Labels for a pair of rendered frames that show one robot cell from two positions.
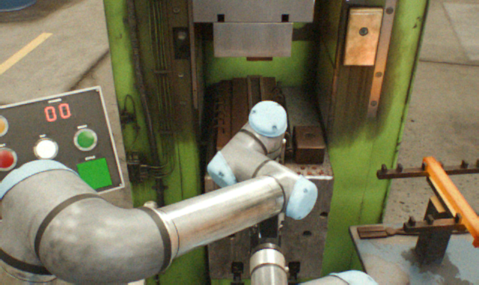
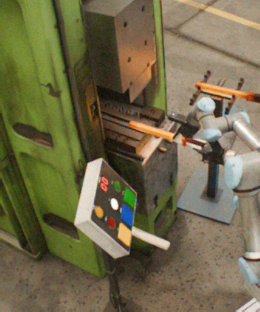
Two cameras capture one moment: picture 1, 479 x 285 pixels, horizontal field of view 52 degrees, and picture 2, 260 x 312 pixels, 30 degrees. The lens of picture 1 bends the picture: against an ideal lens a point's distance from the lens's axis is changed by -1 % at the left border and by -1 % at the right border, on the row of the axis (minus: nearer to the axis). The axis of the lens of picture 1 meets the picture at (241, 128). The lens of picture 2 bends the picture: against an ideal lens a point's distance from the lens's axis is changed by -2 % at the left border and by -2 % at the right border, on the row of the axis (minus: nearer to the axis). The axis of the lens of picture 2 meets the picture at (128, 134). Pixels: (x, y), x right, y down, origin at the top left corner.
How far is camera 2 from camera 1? 176 cm
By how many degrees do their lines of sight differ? 42
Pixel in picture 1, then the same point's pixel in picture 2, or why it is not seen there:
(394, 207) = not seen: hidden behind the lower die
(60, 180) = (248, 156)
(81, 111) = (107, 175)
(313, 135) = (152, 109)
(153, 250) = not seen: outside the picture
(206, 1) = (126, 80)
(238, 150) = (213, 122)
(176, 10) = (89, 96)
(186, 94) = (99, 136)
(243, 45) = (138, 88)
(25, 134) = (106, 204)
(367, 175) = not seen: hidden behind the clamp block
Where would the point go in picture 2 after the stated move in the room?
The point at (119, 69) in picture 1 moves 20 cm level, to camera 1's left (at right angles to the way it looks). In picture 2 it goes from (74, 149) to (47, 177)
